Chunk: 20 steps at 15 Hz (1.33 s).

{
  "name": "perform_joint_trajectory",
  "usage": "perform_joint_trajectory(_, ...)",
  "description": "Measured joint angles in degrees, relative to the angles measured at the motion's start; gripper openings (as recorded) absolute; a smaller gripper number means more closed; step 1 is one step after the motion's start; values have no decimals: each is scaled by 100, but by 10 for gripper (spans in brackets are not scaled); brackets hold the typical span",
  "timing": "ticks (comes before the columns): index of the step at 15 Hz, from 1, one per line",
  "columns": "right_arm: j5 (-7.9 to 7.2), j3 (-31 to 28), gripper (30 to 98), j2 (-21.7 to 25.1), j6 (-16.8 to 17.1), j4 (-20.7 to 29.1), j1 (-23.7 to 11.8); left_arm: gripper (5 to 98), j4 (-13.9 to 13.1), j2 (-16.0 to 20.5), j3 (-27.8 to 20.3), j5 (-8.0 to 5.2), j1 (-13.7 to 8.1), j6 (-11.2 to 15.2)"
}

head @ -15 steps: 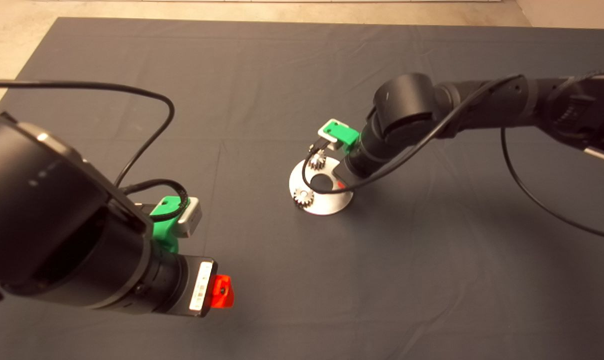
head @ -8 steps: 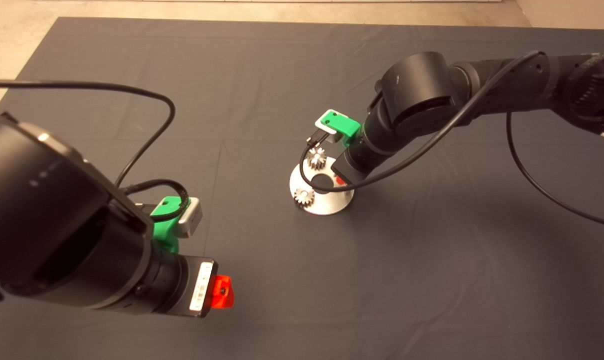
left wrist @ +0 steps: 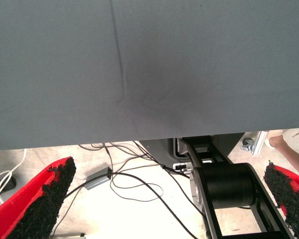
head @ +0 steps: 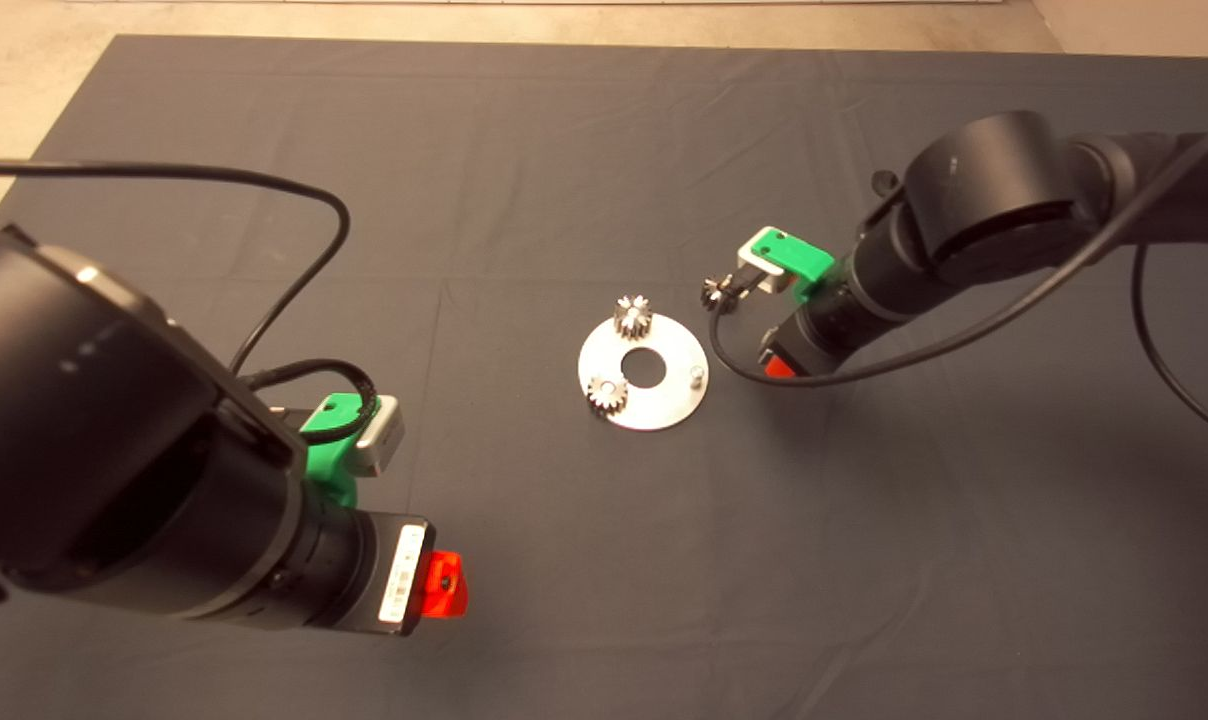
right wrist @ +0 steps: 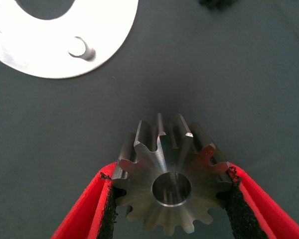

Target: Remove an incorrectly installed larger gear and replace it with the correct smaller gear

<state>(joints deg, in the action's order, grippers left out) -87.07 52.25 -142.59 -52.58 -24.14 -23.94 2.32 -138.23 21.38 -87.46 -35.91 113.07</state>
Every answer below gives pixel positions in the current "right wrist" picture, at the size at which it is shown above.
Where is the small dark steel gear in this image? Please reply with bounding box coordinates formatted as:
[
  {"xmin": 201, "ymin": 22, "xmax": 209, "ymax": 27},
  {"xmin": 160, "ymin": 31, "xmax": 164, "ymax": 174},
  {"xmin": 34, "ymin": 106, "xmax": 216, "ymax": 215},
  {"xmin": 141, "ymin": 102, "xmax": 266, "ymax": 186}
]
[{"xmin": 198, "ymin": 0, "xmax": 240, "ymax": 10}]

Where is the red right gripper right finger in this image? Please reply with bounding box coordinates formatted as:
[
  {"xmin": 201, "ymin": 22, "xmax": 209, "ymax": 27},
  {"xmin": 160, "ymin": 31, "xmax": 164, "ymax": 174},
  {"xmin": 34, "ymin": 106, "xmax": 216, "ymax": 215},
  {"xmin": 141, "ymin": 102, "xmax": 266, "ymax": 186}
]
[{"xmin": 224, "ymin": 163, "xmax": 299, "ymax": 239}]

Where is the large steel gear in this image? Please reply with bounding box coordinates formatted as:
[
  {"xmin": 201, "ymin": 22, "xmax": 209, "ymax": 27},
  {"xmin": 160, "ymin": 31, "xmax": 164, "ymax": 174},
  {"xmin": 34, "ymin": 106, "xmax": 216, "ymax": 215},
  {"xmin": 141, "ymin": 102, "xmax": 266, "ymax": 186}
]
[{"xmin": 111, "ymin": 113, "xmax": 236, "ymax": 237}]

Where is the round metal plate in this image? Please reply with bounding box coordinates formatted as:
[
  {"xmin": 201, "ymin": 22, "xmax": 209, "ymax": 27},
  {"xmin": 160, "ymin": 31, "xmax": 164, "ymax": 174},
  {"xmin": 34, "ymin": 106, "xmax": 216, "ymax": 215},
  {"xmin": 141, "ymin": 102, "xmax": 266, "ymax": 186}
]
[{"xmin": 0, "ymin": 0, "xmax": 140, "ymax": 79}]

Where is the dark grey table cloth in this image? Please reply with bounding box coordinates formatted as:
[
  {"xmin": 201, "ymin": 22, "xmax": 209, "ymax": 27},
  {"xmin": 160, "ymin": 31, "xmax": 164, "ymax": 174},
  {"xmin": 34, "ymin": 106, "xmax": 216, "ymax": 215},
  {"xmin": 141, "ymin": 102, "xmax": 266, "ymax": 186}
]
[{"xmin": 0, "ymin": 0, "xmax": 299, "ymax": 239}]

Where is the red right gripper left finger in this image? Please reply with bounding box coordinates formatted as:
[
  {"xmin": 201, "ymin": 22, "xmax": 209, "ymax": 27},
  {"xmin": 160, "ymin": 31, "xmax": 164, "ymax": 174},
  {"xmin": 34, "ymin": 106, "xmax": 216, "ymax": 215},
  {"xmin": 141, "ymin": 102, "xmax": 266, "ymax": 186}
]
[{"xmin": 50, "ymin": 161, "xmax": 119, "ymax": 239}]

